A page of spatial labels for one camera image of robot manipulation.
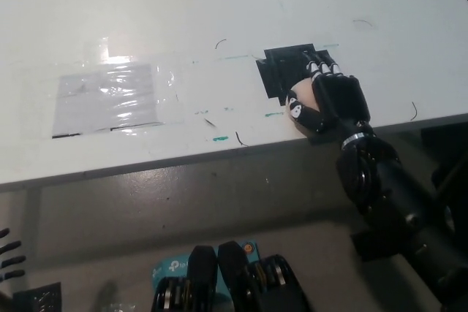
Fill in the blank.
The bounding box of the left robot hand black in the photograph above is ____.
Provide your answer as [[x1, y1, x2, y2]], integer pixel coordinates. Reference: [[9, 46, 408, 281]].
[[0, 227, 27, 284]]

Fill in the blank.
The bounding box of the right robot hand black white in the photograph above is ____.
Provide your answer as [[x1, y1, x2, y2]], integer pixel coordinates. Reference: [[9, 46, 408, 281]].
[[286, 50, 374, 137]]

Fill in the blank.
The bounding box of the pink dumpling squeeze toy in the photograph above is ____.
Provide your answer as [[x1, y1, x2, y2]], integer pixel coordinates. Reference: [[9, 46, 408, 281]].
[[286, 77, 320, 133]]

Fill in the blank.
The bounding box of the black tape mask square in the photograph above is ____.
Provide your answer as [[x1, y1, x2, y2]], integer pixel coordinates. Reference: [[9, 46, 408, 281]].
[[254, 42, 343, 107]]

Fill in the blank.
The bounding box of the large black floor tape mark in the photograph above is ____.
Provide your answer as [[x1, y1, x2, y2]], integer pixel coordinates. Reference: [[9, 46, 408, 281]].
[[12, 282, 62, 312]]

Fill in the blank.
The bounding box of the clear tape film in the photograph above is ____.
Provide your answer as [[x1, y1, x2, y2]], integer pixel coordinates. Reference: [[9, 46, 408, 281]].
[[21, 36, 188, 141]]

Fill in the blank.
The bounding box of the clear plastic taped sheet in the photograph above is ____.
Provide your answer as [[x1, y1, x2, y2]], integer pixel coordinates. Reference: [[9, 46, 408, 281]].
[[50, 63, 165, 140]]

